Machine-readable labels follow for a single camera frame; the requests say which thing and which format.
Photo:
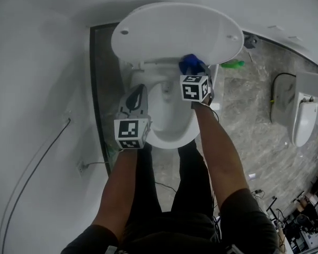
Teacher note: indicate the small grey device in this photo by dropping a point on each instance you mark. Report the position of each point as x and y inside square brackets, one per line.
[251, 41]

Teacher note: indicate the person's dark shirt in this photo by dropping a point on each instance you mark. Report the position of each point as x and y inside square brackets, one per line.
[243, 221]

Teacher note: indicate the green plastic bottle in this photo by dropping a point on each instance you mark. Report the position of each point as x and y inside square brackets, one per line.
[233, 64]

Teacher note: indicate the white wall socket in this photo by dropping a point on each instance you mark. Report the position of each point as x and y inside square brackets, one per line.
[80, 167]

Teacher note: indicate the black threshold strip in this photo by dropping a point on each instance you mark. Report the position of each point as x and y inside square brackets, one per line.
[97, 89]

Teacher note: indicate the blue cloth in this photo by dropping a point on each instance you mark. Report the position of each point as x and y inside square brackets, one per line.
[188, 61]

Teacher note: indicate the person's black trousers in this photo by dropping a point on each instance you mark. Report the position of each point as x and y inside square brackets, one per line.
[172, 208]

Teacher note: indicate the person's left forearm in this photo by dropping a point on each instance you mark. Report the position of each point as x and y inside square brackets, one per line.
[122, 184]

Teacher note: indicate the cluttered equipment pile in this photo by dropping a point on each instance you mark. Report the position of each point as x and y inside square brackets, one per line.
[304, 221]

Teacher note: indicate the person's right forearm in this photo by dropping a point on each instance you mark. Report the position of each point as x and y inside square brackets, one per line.
[217, 152]

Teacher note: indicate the white toilet bowl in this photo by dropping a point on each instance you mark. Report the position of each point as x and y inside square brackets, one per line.
[172, 120]

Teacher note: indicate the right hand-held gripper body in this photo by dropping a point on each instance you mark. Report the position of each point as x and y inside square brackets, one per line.
[194, 87]

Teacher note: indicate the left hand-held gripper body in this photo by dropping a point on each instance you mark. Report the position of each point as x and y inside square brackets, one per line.
[131, 131]

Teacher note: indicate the white toilet lid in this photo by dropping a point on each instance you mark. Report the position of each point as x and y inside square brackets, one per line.
[175, 28]

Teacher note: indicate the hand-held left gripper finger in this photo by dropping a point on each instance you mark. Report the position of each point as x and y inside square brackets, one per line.
[145, 95]
[133, 99]

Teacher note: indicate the white toilet with closed lid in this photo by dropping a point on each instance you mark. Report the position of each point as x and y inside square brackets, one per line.
[303, 120]

